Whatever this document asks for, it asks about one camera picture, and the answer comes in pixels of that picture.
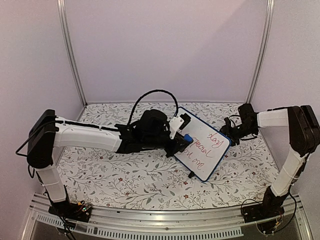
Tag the wire whiteboard stand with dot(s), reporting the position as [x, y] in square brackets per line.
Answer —
[191, 175]

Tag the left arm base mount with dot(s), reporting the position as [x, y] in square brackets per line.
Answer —
[65, 209]

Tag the front aluminium rail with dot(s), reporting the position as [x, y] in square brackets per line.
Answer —
[225, 223]

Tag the left aluminium frame post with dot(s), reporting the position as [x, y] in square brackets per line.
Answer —
[61, 7]

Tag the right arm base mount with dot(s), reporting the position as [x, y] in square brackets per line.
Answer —
[262, 212]

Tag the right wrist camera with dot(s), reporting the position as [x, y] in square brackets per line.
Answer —
[229, 123]

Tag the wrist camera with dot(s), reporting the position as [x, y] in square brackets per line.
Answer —
[229, 123]
[178, 123]

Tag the aluminium frame post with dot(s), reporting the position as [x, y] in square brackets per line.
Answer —
[262, 50]
[61, 7]

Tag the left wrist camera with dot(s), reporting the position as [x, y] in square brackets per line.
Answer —
[178, 123]

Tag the small blue-framed whiteboard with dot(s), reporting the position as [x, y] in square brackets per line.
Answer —
[208, 148]

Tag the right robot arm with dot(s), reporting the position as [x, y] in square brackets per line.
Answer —
[304, 138]

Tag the floral patterned table mat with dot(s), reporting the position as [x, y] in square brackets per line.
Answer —
[150, 181]

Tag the right aluminium frame post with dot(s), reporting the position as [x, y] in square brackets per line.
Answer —
[262, 50]

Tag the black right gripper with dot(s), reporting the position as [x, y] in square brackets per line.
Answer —
[227, 132]

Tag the blue whiteboard eraser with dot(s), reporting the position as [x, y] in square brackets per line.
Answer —
[188, 138]

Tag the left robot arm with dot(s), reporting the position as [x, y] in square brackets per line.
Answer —
[50, 132]

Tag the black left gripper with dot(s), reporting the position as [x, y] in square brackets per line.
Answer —
[176, 148]

